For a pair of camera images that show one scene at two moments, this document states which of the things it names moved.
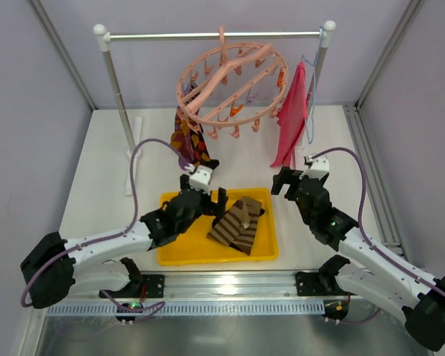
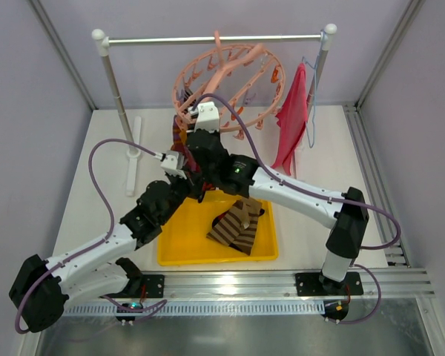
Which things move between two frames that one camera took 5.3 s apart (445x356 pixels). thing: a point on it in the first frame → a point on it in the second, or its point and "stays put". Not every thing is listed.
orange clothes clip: [234, 110] → [275, 75]
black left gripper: [206, 200] → [192, 178]
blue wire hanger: [315, 77] stays put
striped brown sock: [228, 225] stays put
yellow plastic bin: [193, 246] stays put
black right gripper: [294, 184] → [202, 137]
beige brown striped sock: [245, 241] stays put
